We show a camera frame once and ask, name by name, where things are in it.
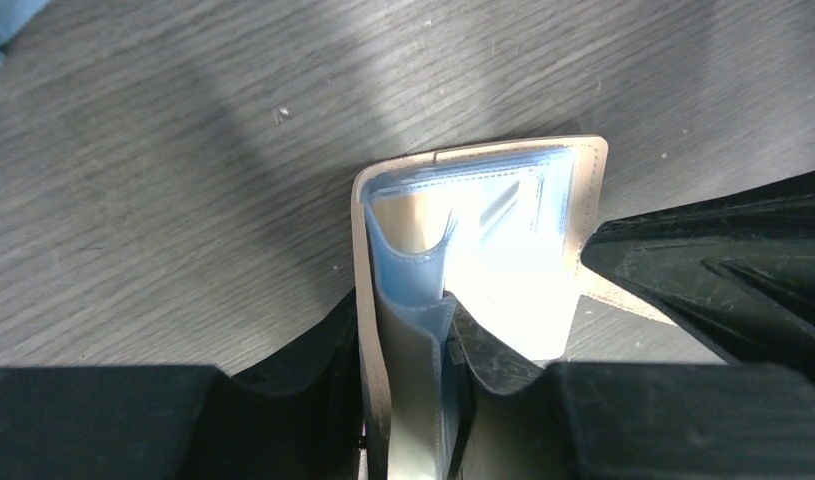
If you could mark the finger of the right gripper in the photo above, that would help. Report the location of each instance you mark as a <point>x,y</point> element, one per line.
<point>736,272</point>

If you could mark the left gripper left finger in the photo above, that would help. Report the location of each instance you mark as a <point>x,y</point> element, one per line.
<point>297,414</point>

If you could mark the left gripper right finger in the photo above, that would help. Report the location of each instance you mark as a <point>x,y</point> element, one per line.
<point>610,420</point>

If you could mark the beige leather card holder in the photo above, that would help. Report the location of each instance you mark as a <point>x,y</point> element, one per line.
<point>494,230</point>

